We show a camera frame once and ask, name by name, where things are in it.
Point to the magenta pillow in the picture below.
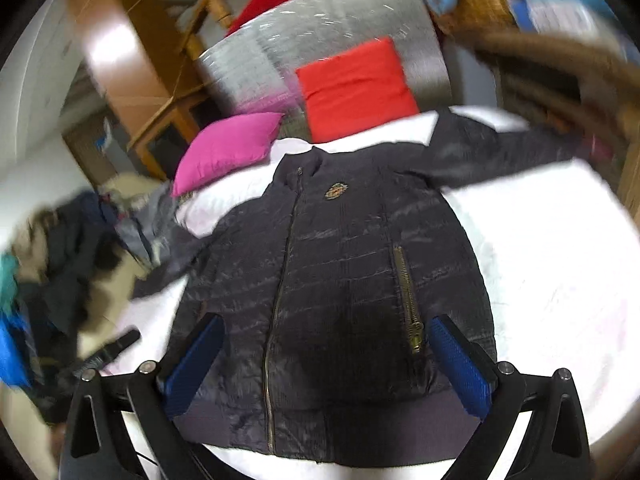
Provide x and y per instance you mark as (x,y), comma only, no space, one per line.
(222,147)

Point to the grey folded garment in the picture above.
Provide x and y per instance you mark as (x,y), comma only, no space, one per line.
(144,229)

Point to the silver foil headboard cover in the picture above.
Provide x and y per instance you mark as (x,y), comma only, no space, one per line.
(253,69)

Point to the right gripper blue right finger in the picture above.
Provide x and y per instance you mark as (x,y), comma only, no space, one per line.
(470,371)

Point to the black puffer jacket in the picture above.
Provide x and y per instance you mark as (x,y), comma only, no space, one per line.
(326,285)

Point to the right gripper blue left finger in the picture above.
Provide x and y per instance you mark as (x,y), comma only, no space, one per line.
(186,366)

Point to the wooden cabinet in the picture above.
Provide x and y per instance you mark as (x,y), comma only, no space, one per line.
(132,51)

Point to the red pillow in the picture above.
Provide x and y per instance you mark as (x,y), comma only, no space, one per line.
(355,90)

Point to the white bed blanket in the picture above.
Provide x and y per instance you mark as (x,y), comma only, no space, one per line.
(560,261)

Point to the pile of dark clothes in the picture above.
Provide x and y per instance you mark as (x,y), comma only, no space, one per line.
(46,276)

